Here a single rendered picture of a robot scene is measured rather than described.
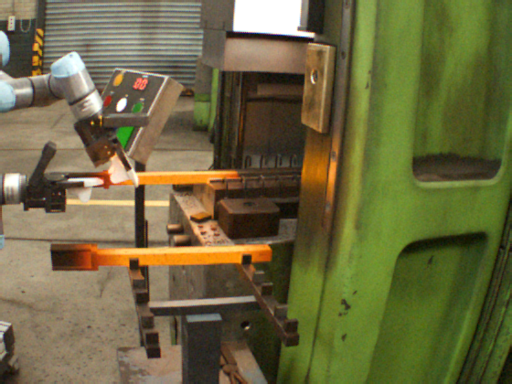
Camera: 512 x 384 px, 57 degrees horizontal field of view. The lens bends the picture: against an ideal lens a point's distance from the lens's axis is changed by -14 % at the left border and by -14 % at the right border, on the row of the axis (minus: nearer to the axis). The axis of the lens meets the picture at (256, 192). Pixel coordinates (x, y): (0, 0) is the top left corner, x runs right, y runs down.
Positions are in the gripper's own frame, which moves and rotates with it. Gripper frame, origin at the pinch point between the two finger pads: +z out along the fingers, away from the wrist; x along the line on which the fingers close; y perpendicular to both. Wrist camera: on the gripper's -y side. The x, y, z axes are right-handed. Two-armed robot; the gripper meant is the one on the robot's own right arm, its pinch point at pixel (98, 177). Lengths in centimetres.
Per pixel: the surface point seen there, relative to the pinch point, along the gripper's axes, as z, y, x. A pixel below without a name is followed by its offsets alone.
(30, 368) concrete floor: -31, 101, -58
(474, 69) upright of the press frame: 71, -36, 42
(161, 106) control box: 23.1, -10.0, -41.6
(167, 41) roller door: 169, 1, -785
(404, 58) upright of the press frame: 47, -36, 48
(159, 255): 8.8, 3.8, 36.0
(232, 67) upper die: 29.3, -27.7, 7.6
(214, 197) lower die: 27.5, 3.3, 7.4
